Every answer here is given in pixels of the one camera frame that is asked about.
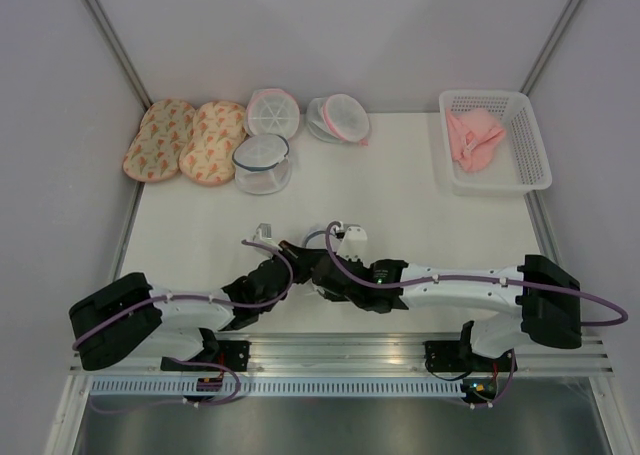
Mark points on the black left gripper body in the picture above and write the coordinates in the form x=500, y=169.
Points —
x=302, y=275

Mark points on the aluminium corner post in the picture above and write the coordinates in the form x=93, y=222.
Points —
x=559, y=30
x=115, y=46

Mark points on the pink-trimmed mesh bag tilted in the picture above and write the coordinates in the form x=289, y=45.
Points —
x=338, y=119

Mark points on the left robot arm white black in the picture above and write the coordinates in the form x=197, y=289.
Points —
x=132, y=317

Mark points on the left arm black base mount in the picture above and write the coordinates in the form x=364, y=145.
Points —
x=231, y=354

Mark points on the aluminium front rail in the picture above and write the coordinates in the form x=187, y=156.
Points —
x=399, y=355

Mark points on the white perforated plastic basket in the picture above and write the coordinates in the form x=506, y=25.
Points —
x=520, y=163

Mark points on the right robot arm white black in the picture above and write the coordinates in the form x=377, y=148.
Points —
x=530, y=303

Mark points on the floral bra pad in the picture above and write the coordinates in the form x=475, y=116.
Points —
x=165, y=129
x=218, y=131

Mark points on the right floral bra pad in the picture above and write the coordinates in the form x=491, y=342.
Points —
x=218, y=131

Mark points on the right aluminium corner post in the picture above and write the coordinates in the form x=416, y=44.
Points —
x=559, y=30

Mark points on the left floral bra pad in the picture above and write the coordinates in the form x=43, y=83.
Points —
x=165, y=129

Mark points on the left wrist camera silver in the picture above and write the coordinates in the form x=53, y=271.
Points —
x=263, y=235

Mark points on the left aluminium corner post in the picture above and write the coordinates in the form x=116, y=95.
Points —
x=115, y=46

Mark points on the pink-trimmed mesh bag upright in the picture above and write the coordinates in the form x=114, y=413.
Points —
x=272, y=111

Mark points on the blue-trimmed mesh laundry bag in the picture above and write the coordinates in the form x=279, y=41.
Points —
x=315, y=240

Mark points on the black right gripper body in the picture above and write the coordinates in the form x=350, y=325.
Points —
x=356, y=299

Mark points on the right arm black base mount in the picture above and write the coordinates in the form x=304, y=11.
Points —
x=448, y=356

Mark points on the pink bra in basket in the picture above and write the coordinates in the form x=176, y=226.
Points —
x=473, y=138

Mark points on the white slotted cable duct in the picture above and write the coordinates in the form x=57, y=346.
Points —
x=280, y=386

